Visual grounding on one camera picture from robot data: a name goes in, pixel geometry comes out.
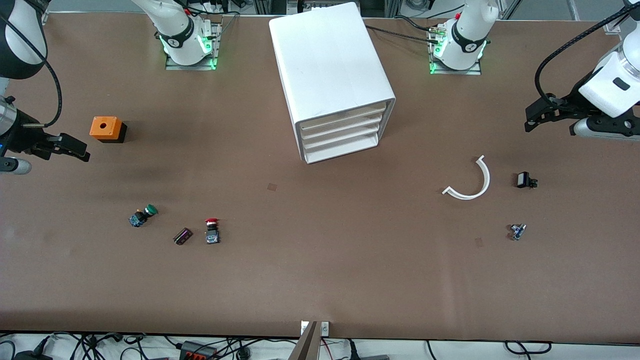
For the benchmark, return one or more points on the black purple contact block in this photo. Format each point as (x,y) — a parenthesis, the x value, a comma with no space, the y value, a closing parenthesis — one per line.
(183,236)

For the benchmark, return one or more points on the black red power strip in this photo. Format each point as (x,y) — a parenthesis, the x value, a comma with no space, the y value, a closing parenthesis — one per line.
(197,350)

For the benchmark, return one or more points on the white drawer cabinet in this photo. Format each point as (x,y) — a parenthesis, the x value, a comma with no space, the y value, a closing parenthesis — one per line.
(325,60)

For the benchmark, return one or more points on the small black component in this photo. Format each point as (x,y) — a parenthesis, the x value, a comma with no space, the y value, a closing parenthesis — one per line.
(523,179)

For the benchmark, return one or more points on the small white bracket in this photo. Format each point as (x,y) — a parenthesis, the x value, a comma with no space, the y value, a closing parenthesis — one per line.
(304,328)
(324,328)

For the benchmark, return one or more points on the green push button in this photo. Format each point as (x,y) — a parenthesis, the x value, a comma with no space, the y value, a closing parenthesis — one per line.
(145,214)

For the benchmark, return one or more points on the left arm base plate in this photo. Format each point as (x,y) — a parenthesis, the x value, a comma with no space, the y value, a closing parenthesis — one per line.
(475,71)

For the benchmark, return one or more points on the white plastic drawer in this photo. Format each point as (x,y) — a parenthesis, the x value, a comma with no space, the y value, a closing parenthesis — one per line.
(345,128)
(345,138)
(345,117)
(345,149)

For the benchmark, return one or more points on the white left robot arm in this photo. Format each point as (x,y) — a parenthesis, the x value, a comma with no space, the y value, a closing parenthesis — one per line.
(467,35)

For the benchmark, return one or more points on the small blue grey component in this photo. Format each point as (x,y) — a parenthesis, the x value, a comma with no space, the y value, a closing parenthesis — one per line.
(517,231)

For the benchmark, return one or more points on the red push button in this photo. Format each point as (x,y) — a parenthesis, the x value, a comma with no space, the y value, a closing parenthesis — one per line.
(212,231)

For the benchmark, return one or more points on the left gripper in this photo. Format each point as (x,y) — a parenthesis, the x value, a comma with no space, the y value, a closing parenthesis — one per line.
(567,105)

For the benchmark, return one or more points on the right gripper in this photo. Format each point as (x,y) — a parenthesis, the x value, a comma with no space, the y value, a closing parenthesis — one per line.
(23,139)

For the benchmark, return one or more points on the brown wooden post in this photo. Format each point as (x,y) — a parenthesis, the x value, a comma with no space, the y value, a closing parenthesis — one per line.
(306,345)

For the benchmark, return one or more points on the orange black button box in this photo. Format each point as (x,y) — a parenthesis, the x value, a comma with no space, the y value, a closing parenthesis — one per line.
(104,127)

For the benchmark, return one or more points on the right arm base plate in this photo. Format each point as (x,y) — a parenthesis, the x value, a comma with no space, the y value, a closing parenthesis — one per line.
(216,47)

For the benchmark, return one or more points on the white curved plastic strip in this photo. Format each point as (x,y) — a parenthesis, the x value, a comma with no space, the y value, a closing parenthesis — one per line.
(486,180)

